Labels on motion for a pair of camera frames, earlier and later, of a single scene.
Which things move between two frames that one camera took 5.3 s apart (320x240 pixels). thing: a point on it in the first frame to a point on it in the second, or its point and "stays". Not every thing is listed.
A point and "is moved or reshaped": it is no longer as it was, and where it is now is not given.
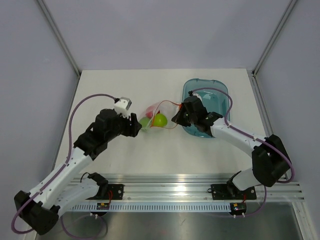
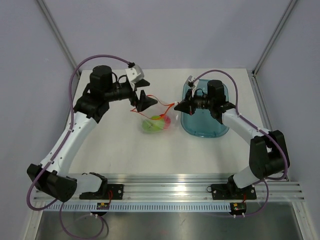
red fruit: (149, 111) to (167, 122)
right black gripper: (179, 116) to (186, 107)
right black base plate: (230, 191) stays
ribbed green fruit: (144, 121) to (155, 117)
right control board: (238, 208) stays
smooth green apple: (160, 120) to (152, 126)
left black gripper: (133, 125) to (144, 101)
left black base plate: (115, 192) stays
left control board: (103, 206) stays
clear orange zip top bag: (162, 114) is moved or reshaped
